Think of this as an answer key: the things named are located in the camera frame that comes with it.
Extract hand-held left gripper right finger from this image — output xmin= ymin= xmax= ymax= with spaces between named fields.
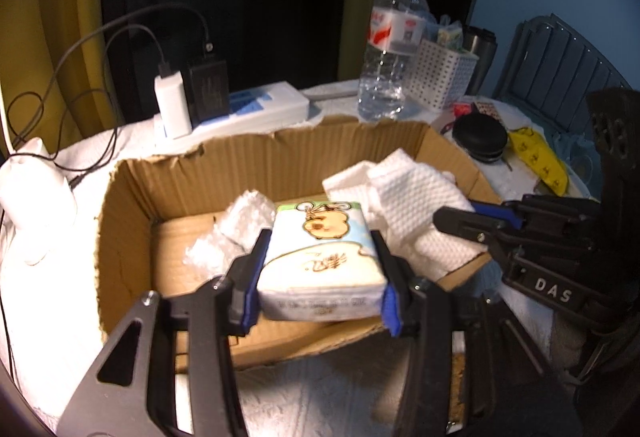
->
xmin=370 ymin=230 xmax=498 ymax=437

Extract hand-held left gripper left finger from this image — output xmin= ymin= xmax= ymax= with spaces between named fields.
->
xmin=56 ymin=229 xmax=271 ymax=437

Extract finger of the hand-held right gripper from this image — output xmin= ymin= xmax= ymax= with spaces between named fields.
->
xmin=469 ymin=194 xmax=601 ymax=230
xmin=432 ymin=206 xmax=521 ymax=259

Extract cartoon print tissue pack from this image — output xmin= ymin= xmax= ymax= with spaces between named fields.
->
xmin=257 ymin=200 xmax=387 ymax=322

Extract brown cardboard box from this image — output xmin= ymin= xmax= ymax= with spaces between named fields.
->
xmin=97 ymin=114 xmax=504 ymax=369

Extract white textured paper towel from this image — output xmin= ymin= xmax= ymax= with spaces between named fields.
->
xmin=322 ymin=147 xmax=484 ymax=281

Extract yellow snack packet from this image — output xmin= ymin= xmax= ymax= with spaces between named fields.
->
xmin=507 ymin=127 xmax=570 ymax=197

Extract crumpled clear plastic bag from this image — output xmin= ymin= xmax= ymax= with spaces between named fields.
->
xmin=184 ymin=189 xmax=277 ymax=276

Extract black round case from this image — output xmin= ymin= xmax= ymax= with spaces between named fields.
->
xmin=452 ymin=114 xmax=509 ymax=164

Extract red patterned packet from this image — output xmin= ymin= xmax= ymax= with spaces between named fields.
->
xmin=451 ymin=100 xmax=504 ymax=124

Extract white perforated plastic basket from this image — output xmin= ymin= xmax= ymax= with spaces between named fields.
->
xmin=403 ymin=37 xmax=480 ymax=113

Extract stainless steel mug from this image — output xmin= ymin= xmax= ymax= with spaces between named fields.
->
xmin=461 ymin=24 xmax=499 ymax=96

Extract grey slatted chair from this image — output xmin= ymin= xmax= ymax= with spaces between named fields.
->
xmin=492 ymin=14 xmax=634 ymax=134

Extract clear plastic water bottle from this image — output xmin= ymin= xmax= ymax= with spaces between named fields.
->
xmin=357 ymin=0 xmax=430 ymax=122

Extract green packets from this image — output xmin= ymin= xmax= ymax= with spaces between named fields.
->
xmin=436 ymin=15 xmax=467 ymax=54

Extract white power strip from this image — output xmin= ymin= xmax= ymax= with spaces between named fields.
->
xmin=153 ymin=81 xmax=311 ymax=145

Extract white charger plug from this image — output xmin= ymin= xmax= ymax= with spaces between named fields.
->
xmin=153 ymin=62 xmax=194 ymax=140

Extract black power adapter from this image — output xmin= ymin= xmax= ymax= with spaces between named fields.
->
xmin=187 ymin=42 xmax=231 ymax=126

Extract white rounded lamp base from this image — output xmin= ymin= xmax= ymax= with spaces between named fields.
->
xmin=0 ymin=136 xmax=79 ymax=266

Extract black adapter cable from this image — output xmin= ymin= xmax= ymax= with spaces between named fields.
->
xmin=45 ymin=3 xmax=213 ymax=178

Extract black charger cable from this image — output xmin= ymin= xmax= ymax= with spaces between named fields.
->
xmin=9 ymin=24 xmax=171 ymax=190

